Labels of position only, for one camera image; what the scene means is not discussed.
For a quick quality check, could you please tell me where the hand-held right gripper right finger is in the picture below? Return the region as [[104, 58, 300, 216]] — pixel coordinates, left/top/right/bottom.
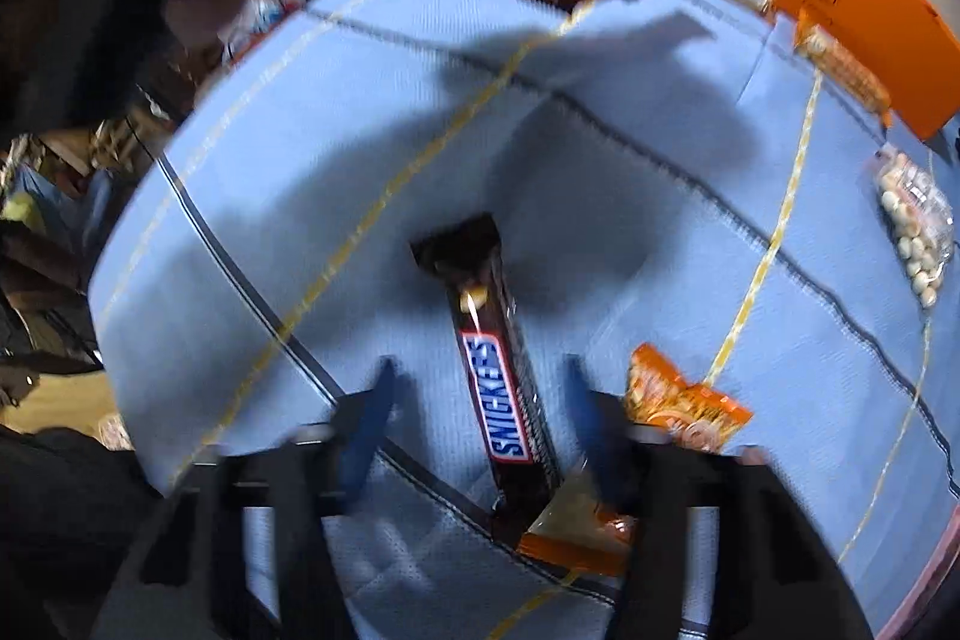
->
[[562, 355, 875, 640]]

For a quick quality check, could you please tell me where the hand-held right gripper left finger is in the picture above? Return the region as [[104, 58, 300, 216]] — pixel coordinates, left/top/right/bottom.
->
[[90, 357, 398, 640]]

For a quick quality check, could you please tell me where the brown chocolate bar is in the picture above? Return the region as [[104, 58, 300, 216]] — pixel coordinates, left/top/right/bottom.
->
[[409, 214, 565, 532]]

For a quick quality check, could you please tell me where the orange and white snack packet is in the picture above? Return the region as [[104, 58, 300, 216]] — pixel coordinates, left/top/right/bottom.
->
[[517, 344, 753, 577]]

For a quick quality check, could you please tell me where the light blue checked blanket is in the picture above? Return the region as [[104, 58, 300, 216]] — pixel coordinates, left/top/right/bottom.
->
[[86, 0, 960, 640]]

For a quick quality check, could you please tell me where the white bean snack packet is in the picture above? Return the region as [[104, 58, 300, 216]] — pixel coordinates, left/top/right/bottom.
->
[[870, 149, 957, 311]]

